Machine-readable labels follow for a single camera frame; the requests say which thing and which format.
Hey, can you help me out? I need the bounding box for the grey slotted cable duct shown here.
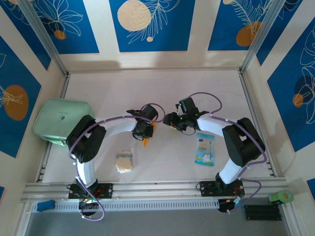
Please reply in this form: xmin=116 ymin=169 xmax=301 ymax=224
xmin=31 ymin=199 xmax=220 ymax=213

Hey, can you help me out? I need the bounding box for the small blue foam block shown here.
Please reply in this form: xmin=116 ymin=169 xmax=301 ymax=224
xmin=36 ymin=200 xmax=55 ymax=212

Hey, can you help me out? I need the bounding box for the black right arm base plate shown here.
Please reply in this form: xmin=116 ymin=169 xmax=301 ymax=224
xmin=199 ymin=180 xmax=244 ymax=197

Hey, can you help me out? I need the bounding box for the aluminium mounting rail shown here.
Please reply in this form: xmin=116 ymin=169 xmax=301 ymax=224
xmin=21 ymin=178 xmax=290 ymax=204

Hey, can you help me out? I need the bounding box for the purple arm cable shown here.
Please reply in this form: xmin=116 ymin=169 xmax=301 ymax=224
xmin=187 ymin=92 xmax=268 ymax=214
xmin=68 ymin=103 xmax=165 ymax=221

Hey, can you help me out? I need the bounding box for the blue white wipes packet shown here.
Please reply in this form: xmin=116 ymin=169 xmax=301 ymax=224
xmin=194 ymin=132 xmax=215 ymax=167

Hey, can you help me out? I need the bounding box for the clear bag of cotton pads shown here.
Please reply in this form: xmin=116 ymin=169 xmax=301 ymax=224
xmin=115 ymin=148 xmax=135 ymax=174

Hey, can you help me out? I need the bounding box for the black slotted rack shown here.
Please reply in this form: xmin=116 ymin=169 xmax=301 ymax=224
xmin=242 ymin=204 xmax=283 ymax=221

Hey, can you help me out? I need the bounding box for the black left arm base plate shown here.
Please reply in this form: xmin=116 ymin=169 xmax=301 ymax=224
xmin=68 ymin=183 xmax=114 ymax=199

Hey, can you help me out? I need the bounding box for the green tape roll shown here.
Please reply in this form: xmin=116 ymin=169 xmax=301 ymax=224
xmin=268 ymin=191 xmax=295 ymax=205

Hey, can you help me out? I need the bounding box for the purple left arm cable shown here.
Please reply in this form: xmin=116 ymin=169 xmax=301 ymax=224
xmin=68 ymin=103 xmax=165 ymax=221

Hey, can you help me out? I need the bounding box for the yellow orange cloth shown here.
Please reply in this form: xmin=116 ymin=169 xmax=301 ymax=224
xmin=142 ymin=121 xmax=158 ymax=148

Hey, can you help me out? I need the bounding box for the aluminium frame post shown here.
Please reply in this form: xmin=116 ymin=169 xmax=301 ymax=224
xmin=240 ymin=0 xmax=287 ymax=74
xmin=18 ymin=0 xmax=68 ymax=77

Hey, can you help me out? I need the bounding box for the mint green zip pouch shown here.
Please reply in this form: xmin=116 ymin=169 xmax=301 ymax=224
xmin=32 ymin=98 xmax=95 ymax=147

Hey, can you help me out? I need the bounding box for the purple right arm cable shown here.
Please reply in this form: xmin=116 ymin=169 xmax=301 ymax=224
xmin=187 ymin=92 xmax=268 ymax=214

